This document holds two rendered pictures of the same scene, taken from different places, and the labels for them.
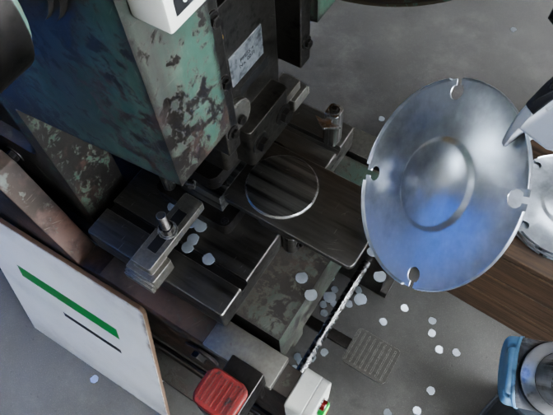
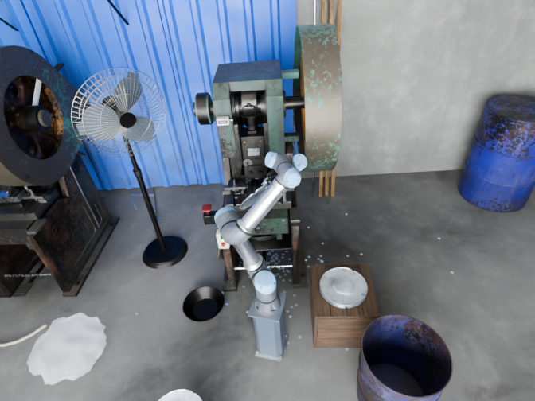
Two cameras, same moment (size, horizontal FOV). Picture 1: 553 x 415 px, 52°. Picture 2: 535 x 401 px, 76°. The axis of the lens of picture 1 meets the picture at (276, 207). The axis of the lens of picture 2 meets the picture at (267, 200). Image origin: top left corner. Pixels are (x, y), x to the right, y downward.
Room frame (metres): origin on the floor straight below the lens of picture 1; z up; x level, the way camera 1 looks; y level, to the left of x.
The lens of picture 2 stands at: (-0.52, -1.57, 2.14)
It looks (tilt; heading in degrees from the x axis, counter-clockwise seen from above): 38 degrees down; 55
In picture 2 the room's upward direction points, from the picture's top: 5 degrees counter-clockwise
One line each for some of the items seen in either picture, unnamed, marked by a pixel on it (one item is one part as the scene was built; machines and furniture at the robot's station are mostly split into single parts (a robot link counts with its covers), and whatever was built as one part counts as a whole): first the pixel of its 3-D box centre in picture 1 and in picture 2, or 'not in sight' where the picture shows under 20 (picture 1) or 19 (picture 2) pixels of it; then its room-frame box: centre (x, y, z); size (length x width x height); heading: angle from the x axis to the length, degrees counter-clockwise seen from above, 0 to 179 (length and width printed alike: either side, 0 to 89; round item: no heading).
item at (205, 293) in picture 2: not in sight; (204, 305); (-0.06, -0.01, 0.04); 0.30 x 0.30 x 0.07
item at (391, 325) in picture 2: not in sight; (397, 375); (0.48, -1.22, 0.24); 0.42 x 0.42 x 0.48
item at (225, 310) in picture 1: (228, 184); (259, 193); (0.57, 0.09, 0.68); 0.45 x 0.30 x 0.06; 143
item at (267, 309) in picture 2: not in sight; (267, 298); (0.14, -0.55, 0.50); 0.15 x 0.15 x 0.10
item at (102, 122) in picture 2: not in sight; (147, 152); (0.14, 1.02, 0.80); 1.24 x 0.65 x 1.59; 53
